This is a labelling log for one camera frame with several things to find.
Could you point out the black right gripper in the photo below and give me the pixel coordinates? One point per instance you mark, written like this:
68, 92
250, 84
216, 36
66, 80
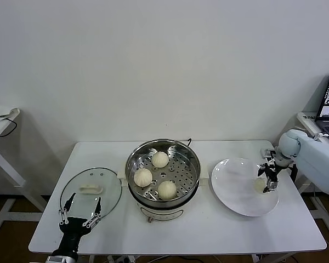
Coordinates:
272, 171

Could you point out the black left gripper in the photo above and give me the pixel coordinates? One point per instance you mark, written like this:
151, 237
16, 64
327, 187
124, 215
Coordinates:
74, 228

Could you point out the white steamed baozi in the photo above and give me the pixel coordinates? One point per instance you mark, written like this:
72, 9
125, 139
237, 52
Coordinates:
143, 177
166, 190
259, 184
159, 159

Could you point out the round glass lid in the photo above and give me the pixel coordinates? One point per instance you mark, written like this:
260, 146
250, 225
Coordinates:
109, 189

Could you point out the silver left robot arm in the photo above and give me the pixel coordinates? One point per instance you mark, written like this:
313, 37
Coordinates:
59, 259

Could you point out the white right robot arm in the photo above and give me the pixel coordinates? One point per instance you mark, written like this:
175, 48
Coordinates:
318, 161

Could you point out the stainless steel steamer basket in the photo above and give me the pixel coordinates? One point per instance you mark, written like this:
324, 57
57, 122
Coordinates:
186, 175

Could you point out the white round plate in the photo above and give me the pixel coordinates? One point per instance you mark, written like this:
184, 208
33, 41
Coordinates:
230, 186

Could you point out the cream electric cooker base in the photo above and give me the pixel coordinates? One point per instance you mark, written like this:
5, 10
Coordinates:
164, 212

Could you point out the white side table with cloth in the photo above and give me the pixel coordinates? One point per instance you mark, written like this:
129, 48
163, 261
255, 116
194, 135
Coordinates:
0, 128

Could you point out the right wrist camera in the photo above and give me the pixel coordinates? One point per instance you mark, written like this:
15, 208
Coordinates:
267, 153

